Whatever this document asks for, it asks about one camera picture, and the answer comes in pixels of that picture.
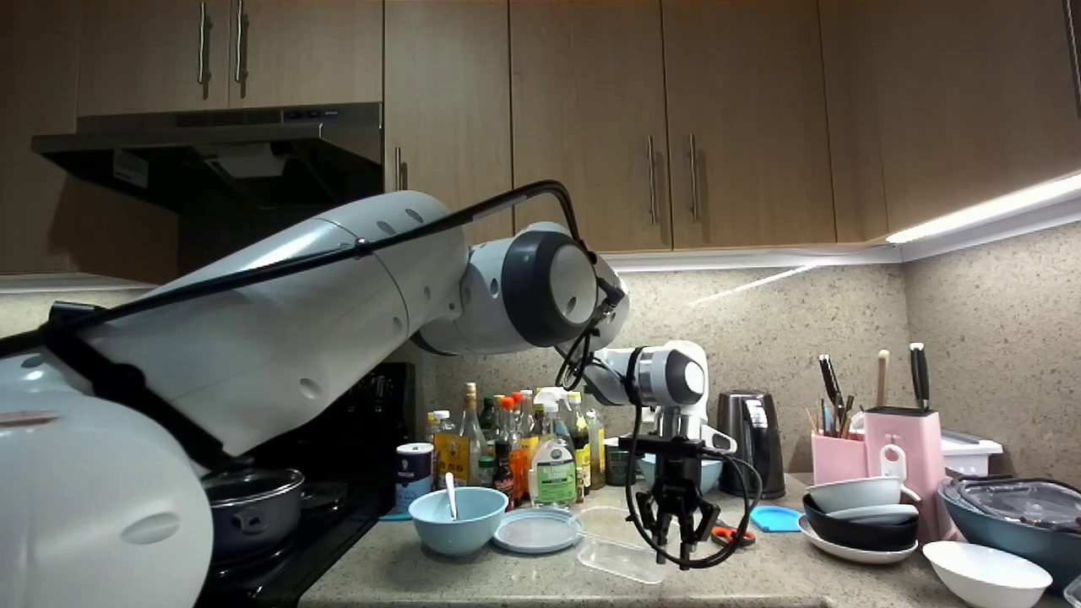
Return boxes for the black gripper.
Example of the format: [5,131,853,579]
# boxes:
[639,438,720,569]

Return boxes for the clear lunch box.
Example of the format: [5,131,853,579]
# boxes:
[576,540,670,584]

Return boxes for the light blue front bowl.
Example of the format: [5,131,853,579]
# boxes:
[407,486,510,556]

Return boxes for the light blue bowl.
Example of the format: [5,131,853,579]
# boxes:
[407,486,510,556]
[635,454,724,497]

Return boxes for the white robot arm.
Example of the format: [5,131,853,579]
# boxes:
[0,189,708,608]

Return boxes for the light blue back bowl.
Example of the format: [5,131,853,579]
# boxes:
[635,454,724,497]

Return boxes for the small white bowl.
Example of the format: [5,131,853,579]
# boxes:
[922,540,1050,608]

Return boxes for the black electric kettle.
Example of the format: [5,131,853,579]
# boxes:
[717,388,782,501]

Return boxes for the small blue lid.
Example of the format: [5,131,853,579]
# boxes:
[751,503,800,535]

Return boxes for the green label spray bottle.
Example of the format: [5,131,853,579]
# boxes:
[530,393,576,506]

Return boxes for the blue rimmed glass lid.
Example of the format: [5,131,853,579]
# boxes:
[494,506,584,556]

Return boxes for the orange cap sauce bottle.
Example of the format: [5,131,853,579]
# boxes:
[497,394,526,506]

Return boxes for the pink utensil holder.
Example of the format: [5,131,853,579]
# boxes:
[809,432,866,484]

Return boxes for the stacked dark bowls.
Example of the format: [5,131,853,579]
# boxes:
[800,479,918,565]

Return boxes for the yellow label oil bottle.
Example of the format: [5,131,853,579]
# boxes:
[433,383,482,484]

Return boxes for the metal spoon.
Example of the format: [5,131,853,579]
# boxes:
[443,472,460,519]

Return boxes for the pink knife block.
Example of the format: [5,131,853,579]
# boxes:
[866,342,949,540]

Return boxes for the dark blue salt canister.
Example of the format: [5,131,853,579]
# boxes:
[396,442,433,512]

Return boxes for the dark blue covered pot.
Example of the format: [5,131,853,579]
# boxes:
[939,475,1081,590]

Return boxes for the dark cooking pot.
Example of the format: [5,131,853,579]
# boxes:
[204,471,305,562]

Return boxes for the under cabinet light strip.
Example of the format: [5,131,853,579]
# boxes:
[885,171,1081,248]

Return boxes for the black range hood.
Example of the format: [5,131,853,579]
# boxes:
[29,100,388,274]

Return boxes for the orange handled scissors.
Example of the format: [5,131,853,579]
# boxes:
[708,522,758,546]

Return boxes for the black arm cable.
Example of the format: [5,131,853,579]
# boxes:
[0,175,764,573]

